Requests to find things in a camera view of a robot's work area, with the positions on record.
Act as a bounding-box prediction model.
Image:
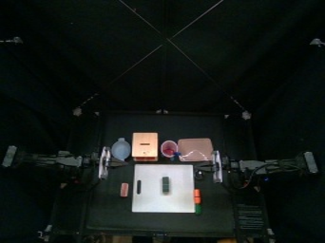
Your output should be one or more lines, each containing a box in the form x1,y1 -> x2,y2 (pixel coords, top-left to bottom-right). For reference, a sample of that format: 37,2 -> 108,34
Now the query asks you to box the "thin diagonal cord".
116,0 -> 249,114
79,0 -> 225,108

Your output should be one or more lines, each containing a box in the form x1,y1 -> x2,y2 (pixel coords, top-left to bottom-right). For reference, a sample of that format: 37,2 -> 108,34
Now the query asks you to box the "dark green toy sushi roll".
162,176 -> 171,196

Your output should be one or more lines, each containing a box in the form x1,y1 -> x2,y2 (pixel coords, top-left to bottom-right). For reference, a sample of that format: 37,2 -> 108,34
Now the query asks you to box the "red plastic cup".
160,140 -> 179,159

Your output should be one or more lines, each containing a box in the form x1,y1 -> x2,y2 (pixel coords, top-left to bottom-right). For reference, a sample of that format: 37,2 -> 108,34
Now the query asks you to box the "orange toy carrot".
193,188 -> 203,215

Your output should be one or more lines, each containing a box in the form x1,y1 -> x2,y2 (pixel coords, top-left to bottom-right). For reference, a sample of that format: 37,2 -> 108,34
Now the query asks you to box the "wooden toy box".
131,132 -> 160,162

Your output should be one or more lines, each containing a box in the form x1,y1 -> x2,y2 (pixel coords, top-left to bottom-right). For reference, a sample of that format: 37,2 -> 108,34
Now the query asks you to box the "white-printed black label sheet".
235,202 -> 266,235

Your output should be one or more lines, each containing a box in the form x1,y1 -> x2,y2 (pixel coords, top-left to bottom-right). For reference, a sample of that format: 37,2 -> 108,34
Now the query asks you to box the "white plastic cutting board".
131,163 -> 197,214

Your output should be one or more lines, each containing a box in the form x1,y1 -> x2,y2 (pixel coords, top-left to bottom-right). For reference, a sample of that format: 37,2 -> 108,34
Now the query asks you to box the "toy salmon nigiri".
119,182 -> 131,198

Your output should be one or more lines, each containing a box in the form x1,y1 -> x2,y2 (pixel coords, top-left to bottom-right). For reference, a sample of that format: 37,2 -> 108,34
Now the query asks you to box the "silver table corner bracket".
37,223 -> 55,242

